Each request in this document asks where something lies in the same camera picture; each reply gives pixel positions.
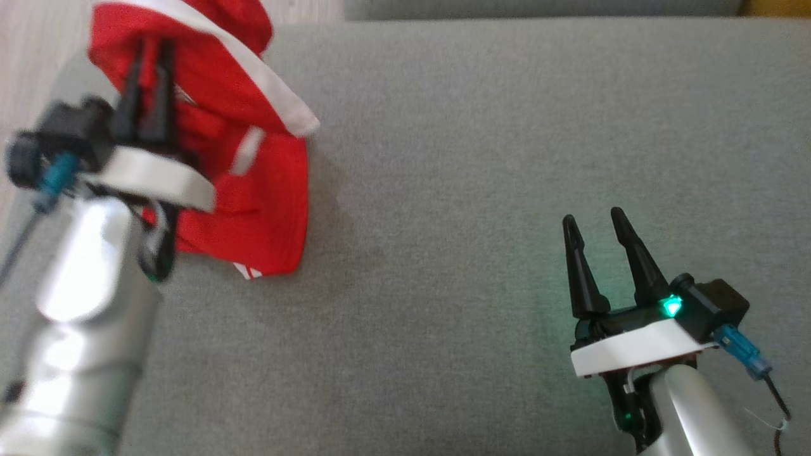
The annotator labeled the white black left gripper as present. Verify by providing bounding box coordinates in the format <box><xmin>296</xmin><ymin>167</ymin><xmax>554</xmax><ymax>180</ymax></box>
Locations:
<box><xmin>82</xmin><ymin>37</ymin><xmax>217</xmax><ymax>213</ymax></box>

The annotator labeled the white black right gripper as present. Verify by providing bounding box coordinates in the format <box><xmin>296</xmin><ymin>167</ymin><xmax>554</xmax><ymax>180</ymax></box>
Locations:
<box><xmin>562</xmin><ymin>206</ymin><xmax>721</xmax><ymax>444</ymax></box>

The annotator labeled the red shorts white waistband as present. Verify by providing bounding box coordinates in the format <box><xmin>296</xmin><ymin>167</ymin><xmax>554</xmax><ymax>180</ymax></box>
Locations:
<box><xmin>87</xmin><ymin>0</ymin><xmax>321</xmax><ymax>281</ymax></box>

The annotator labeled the grey sofa back cushion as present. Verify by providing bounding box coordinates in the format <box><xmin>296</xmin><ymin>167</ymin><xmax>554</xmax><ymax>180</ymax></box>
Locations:
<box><xmin>344</xmin><ymin>0</ymin><xmax>746</xmax><ymax>22</ymax></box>

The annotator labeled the yellow object behind sofa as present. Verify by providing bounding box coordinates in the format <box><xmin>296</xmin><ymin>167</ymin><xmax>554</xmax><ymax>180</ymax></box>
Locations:
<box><xmin>738</xmin><ymin>0</ymin><xmax>811</xmax><ymax>18</ymax></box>

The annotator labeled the left cable blue connector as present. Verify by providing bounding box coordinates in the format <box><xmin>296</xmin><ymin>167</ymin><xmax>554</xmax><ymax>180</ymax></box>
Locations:
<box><xmin>0</xmin><ymin>152</ymin><xmax>82</xmax><ymax>289</ymax></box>

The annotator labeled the cable blue connector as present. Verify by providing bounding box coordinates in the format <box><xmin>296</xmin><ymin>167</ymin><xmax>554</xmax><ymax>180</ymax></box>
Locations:
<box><xmin>712</xmin><ymin>324</ymin><xmax>794</xmax><ymax>456</ymax></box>
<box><xmin>0</xmin><ymin>152</ymin><xmax>82</xmax><ymax>289</ymax></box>

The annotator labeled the right cable blue connector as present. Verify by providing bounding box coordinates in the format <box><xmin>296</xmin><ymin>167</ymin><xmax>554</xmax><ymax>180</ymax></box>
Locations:
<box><xmin>712</xmin><ymin>324</ymin><xmax>794</xmax><ymax>456</ymax></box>

